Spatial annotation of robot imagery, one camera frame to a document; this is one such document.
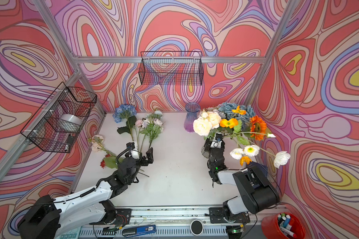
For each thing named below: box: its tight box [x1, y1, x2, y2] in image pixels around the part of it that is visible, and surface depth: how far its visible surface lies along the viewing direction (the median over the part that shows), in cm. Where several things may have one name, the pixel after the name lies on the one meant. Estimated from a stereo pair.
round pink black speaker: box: [189, 219, 204, 237], surface depth 67 cm
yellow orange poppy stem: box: [219, 105, 253, 166], surface depth 64 cm
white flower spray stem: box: [222, 131, 291, 169], surface depth 52 cm
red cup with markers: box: [261, 212, 306, 239], surface depth 64 cm
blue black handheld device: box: [121, 224, 157, 238], surface depth 69 cm
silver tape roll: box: [58, 113, 83, 133], surface depth 74 cm
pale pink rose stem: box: [87, 134, 118, 158], surface depth 99 cm
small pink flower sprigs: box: [134, 110, 164, 153], surface depth 103 cm
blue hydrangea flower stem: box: [112, 104, 138, 143], surface depth 110 cm
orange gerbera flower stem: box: [249, 115, 267, 142], surface depth 62 cm
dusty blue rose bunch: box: [218, 102, 256, 131], surface depth 70 cm
